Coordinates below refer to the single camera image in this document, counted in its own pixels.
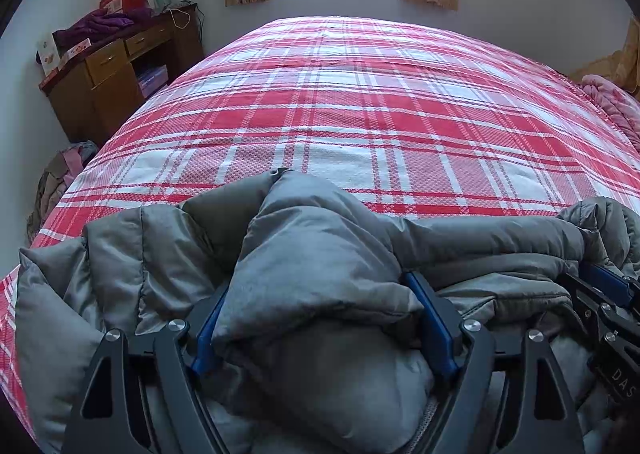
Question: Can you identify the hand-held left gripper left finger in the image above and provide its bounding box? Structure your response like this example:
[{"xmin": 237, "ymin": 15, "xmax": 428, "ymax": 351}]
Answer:
[{"xmin": 60, "ymin": 279, "xmax": 231, "ymax": 454}]

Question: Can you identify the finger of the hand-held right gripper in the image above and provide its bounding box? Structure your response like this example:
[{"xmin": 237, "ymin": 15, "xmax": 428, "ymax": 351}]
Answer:
[
  {"xmin": 589, "ymin": 263, "xmax": 640, "ymax": 321},
  {"xmin": 557, "ymin": 274, "xmax": 640, "ymax": 366}
]

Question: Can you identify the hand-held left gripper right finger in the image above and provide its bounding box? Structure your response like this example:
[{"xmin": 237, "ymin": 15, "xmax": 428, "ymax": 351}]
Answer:
[{"xmin": 402, "ymin": 271, "xmax": 586, "ymax": 454}]

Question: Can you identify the grey puffer jacket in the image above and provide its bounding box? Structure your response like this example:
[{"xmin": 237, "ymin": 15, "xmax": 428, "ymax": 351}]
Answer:
[{"xmin": 15, "ymin": 168, "xmax": 640, "ymax": 454}]

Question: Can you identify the pile of clothes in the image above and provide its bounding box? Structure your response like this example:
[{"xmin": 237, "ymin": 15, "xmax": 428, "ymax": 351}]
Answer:
[{"xmin": 27, "ymin": 140, "xmax": 99, "ymax": 241}]

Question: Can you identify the pink quilt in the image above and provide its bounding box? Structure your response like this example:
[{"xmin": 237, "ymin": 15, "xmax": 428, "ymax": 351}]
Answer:
[{"xmin": 580, "ymin": 74, "xmax": 640, "ymax": 155}]

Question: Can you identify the long beige patterned curtain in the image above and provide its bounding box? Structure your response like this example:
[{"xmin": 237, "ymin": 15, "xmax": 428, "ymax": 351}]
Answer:
[{"xmin": 570, "ymin": 16, "xmax": 640, "ymax": 96}]

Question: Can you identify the bed with red plaid sheet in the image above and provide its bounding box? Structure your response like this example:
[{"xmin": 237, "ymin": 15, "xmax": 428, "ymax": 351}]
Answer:
[{"xmin": 0, "ymin": 16, "xmax": 640, "ymax": 440}]

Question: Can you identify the stack of boxes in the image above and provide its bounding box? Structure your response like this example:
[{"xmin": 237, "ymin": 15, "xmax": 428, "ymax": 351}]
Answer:
[{"xmin": 136, "ymin": 65, "xmax": 169, "ymax": 99}]

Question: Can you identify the brown wooden desk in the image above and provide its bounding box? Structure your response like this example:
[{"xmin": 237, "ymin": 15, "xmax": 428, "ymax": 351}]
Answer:
[{"xmin": 40, "ymin": 3, "xmax": 205, "ymax": 145}]

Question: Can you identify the flat red box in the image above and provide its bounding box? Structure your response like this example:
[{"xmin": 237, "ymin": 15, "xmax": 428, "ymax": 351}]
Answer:
[{"xmin": 58, "ymin": 38, "xmax": 94, "ymax": 71}]

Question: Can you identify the white printed box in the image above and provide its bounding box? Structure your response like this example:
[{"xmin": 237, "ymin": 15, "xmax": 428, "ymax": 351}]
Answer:
[{"xmin": 36, "ymin": 32, "xmax": 62, "ymax": 77}]

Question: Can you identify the purple garment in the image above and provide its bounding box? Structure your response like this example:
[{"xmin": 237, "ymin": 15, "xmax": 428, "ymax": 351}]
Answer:
[{"xmin": 52, "ymin": 9, "xmax": 151, "ymax": 48}]

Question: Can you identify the white cable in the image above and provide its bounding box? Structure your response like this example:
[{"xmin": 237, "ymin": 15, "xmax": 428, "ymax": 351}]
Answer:
[{"xmin": 166, "ymin": 4, "xmax": 194, "ymax": 31}]

